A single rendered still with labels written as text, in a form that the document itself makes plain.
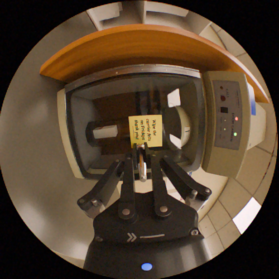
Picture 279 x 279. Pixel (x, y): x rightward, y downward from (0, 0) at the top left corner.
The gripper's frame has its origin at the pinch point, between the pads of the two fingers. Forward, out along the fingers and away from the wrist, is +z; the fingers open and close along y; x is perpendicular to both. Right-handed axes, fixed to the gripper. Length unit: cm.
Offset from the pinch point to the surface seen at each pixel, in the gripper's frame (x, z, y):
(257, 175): -56, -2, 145
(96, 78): 19.2, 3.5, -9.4
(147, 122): 6.2, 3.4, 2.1
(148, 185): -57, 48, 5
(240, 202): -107, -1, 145
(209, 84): 16.8, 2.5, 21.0
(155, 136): 2.7, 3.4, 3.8
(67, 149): 0.8, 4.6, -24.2
